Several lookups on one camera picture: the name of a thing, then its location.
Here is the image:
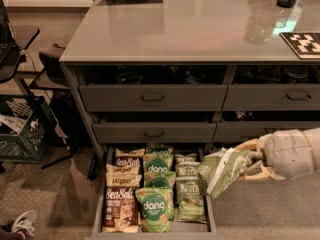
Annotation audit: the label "rear green dang chip bag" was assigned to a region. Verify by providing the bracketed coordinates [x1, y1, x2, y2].
[146, 143, 173, 154]

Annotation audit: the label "open bottom left drawer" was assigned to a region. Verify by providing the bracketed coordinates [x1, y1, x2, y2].
[84, 143, 224, 240]

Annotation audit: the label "grey drawer cabinet with counter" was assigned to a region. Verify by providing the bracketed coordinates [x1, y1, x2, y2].
[61, 0, 320, 161]

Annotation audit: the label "middle left grey drawer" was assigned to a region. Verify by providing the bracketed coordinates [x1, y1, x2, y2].
[93, 122, 216, 143]

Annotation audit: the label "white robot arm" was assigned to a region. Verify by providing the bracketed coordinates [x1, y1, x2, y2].
[236, 128, 320, 179]

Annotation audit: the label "black white fiducial marker board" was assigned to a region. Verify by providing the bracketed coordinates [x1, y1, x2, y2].
[280, 32, 320, 60]

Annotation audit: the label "top left grey drawer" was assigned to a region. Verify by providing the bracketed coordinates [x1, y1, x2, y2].
[79, 84, 227, 112]

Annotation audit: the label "rear green kettle chip bag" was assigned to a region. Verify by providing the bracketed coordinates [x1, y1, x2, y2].
[175, 153, 197, 164]

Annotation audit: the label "yellow chip bag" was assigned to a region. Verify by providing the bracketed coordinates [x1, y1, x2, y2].
[106, 164, 140, 175]
[115, 148, 145, 157]
[106, 173, 142, 187]

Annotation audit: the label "dark trouser leg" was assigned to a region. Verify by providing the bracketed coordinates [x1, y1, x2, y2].
[0, 228, 19, 240]

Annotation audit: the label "grey white sneaker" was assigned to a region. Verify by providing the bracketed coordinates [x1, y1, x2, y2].
[11, 210, 37, 240]

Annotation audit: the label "green plastic milk crate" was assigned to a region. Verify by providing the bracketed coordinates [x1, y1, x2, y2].
[0, 95, 56, 163]

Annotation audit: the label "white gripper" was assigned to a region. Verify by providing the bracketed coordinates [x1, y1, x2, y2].
[236, 128, 316, 181]

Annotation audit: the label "middle right grey drawer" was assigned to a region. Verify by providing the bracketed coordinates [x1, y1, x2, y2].
[213, 121, 320, 142]

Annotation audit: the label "front yellow chip bag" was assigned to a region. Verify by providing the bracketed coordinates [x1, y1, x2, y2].
[106, 173, 142, 187]

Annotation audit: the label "rear brown sea salt bag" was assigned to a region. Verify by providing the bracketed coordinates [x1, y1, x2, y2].
[115, 156, 141, 167]

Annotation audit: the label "black office chair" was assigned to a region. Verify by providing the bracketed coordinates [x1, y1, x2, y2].
[0, 0, 101, 182]

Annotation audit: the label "top right grey drawer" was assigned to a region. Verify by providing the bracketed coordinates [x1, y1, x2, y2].
[223, 84, 320, 111]

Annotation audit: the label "front green dang chip bag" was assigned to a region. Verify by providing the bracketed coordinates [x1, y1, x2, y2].
[135, 188, 174, 233]

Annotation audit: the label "front brown sea salt bag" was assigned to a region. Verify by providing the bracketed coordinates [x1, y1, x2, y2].
[103, 186, 139, 232]

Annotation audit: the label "green kettle chip bag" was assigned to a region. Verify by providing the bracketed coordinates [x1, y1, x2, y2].
[175, 162, 200, 177]
[176, 176, 206, 223]
[175, 153, 197, 164]

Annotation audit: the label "brown sea salt bag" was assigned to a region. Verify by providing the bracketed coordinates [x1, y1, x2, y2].
[103, 186, 139, 232]
[115, 156, 141, 167]

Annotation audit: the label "rear yellow chip bag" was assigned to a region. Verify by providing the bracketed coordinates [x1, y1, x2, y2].
[115, 148, 145, 157]

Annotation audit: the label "green dang chip bag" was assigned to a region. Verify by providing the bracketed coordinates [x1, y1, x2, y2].
[146, 143, 173, 154]
[143, 154, 173, 172]
[144, 171, 176, 188]
[135, 188, 174, 233]

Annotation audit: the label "green jalapeno chip bag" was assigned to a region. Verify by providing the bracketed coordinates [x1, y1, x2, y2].
[198, 157, 249, 199]

